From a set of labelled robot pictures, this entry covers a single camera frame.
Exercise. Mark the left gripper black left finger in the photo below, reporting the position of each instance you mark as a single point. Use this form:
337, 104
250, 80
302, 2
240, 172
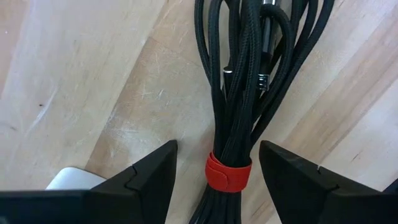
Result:
140, 199

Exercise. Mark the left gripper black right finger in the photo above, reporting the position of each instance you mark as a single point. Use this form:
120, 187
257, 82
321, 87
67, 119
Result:
295, 193

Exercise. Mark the white wall charger plug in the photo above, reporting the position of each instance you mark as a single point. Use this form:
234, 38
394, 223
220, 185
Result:
74, 179

